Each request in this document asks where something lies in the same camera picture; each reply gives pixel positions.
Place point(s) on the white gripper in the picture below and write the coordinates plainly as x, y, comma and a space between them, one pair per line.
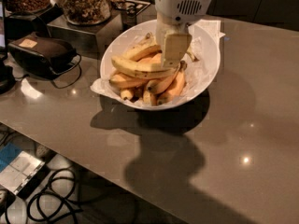
179, 4

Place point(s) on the long yellow banana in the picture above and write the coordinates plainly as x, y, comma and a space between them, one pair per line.
142, 70

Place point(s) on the top curved yellow banana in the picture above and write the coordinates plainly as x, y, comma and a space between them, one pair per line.
149, 45

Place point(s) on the orange banana behind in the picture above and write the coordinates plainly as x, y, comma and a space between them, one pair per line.
154, 58

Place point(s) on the white oval bowl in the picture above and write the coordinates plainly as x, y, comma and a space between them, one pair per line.
205, 69

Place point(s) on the centre yellow banana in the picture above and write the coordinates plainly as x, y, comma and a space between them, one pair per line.
156, 86

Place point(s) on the right orange-yellow banana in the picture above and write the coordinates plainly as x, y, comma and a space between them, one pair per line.
175, 87

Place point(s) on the small banana bottom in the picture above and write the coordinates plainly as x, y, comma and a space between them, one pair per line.
149, 98

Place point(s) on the small banana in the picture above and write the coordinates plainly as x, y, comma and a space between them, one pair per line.
149, 98
127, 93

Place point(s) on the left yellow banana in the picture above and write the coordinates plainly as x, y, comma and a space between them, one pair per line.
122, 81

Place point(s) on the small banana lower left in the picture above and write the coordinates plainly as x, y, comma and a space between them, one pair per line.
127, 93

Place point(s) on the white paper liner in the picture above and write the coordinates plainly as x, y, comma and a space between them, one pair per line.
208, 27

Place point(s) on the metal stand block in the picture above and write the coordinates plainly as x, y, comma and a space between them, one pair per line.
89, 41

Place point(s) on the glass jar of granola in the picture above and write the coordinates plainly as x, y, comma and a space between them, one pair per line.
85, 12

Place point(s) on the dark stand left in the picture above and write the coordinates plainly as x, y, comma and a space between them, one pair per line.
21, 24

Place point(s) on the white box on floor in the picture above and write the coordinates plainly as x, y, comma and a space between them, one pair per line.
20, 172

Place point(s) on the blue object on floor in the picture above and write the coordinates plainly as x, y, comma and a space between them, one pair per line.
8, 154

